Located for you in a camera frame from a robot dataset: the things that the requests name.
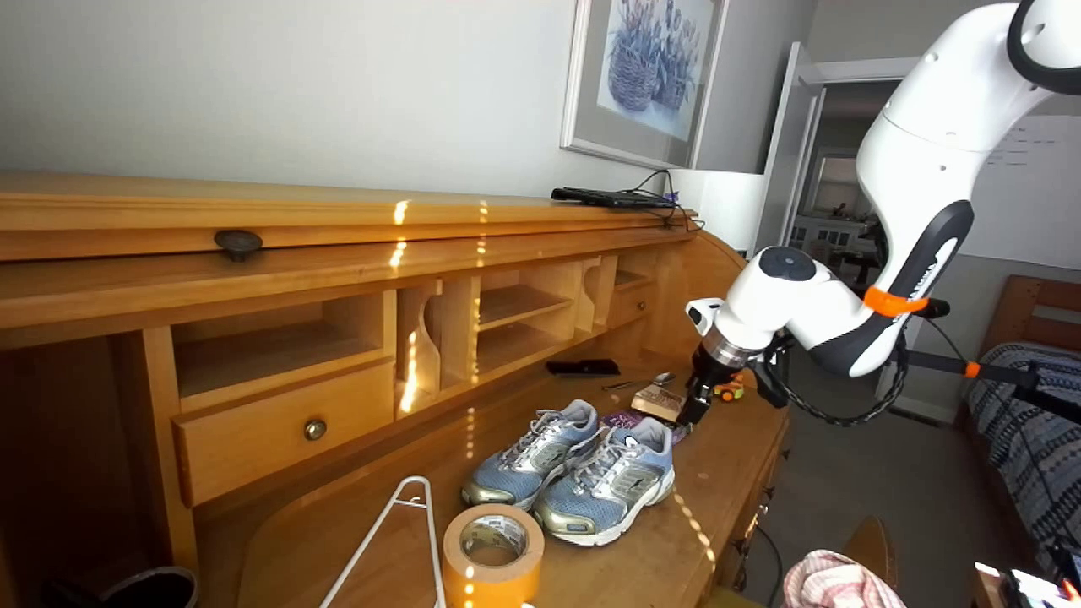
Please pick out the blue white sneaker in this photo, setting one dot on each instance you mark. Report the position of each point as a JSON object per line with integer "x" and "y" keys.
{"x": 528, "y": 456}
{"x": 609, "y": 486}

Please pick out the red white checked towel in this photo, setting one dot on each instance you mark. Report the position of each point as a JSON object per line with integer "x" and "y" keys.
{"x": 837, "y": 583}

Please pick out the white paperback book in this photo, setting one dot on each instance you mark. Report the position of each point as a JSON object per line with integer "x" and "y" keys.
{"x": 655, "y": 402}

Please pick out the purple paperback book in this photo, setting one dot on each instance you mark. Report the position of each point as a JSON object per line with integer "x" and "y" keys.
{"x": 630, "y": 422}

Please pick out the framed blue flower picture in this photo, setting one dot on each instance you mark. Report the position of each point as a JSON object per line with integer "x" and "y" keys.
{"x": 645, "y": 70}

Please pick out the wooden roll-top desk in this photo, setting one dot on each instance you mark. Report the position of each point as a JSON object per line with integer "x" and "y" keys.
{"x": 281, "y": 283}

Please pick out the whiteboard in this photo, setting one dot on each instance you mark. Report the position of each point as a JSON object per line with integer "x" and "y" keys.
{"x": 1030, "y": 188}

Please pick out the black boom arm orange joints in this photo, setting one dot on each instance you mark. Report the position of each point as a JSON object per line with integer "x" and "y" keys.
{"x": 1014, "y": 379}

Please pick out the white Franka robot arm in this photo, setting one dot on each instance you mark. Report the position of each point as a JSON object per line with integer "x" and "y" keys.
{"x": 934, "y": 148}

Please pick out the wooden drawer brass knob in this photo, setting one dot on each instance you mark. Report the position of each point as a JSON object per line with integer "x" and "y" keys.
{"x": 270, "y": 435}

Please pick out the black keyboard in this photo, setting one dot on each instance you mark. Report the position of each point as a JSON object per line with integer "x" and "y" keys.
{"x": 613, "y": 197}

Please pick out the tan tape roll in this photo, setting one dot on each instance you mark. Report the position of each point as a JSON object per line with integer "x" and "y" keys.
{"x": 490, "y": 568}

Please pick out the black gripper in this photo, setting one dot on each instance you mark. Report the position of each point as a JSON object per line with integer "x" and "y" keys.
{"x": 711, "y": 373}

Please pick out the white door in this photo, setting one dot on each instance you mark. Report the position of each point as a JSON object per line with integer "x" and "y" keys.
{"x": 788, "y": 148}

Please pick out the white dresser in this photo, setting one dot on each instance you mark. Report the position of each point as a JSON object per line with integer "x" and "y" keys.
{"x": 722, "y": 208}

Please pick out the bed with striped blanket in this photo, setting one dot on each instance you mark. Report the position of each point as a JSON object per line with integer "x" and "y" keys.
{"x": 1030, "y": 427}

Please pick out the wooden chair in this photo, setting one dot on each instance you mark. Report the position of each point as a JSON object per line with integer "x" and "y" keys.
{"x": 872, "y": 541}

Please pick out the black remote control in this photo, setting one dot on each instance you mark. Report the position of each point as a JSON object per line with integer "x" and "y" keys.
{"x": 583, "y": 368}

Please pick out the black bin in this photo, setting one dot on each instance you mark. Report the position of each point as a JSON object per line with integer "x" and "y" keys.
{"x": 153, "y": 590}

